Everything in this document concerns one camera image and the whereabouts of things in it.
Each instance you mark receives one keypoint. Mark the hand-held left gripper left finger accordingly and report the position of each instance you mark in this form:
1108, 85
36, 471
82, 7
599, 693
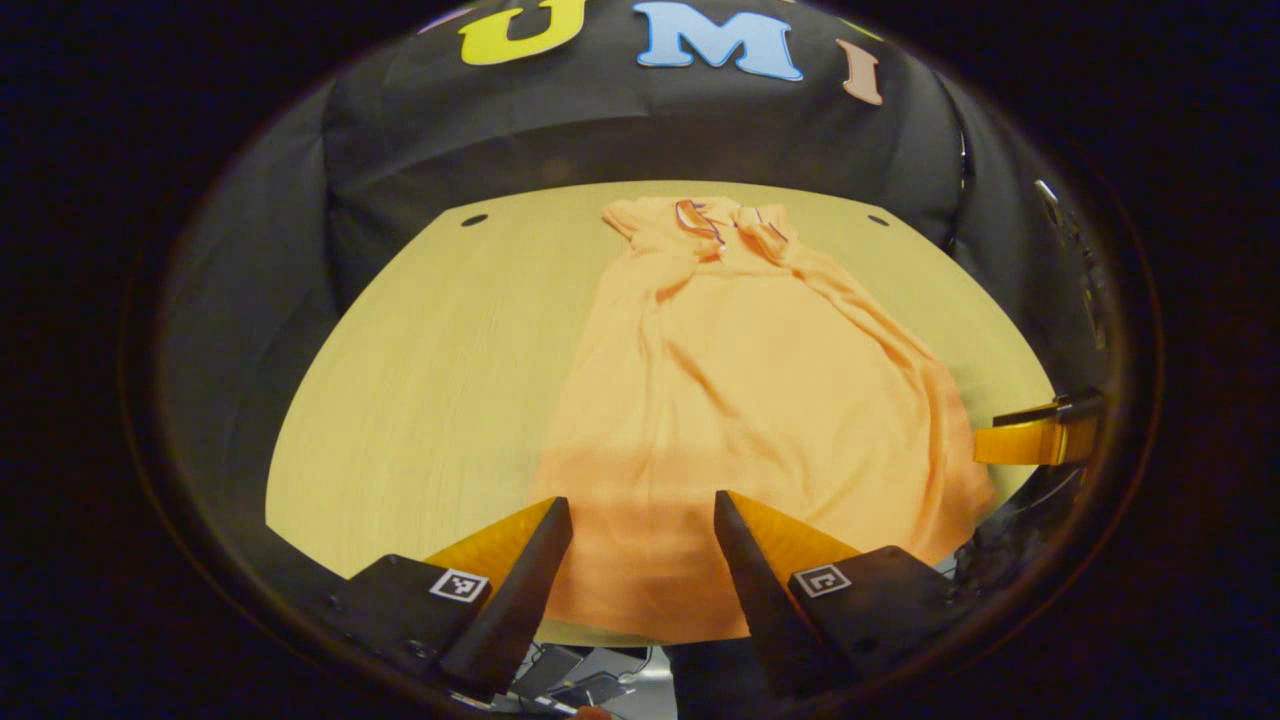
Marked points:
520, 600

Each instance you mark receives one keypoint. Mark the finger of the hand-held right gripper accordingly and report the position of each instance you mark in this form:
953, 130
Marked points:
1030, 440

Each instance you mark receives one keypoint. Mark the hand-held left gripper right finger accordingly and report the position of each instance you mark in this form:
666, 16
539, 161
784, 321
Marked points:
760, 590

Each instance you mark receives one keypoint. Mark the orange T-shirt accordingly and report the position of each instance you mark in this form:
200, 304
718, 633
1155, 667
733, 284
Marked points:
750, 400

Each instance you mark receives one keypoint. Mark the black backdrop cloth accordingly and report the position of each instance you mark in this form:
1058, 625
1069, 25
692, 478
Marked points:
600, 130

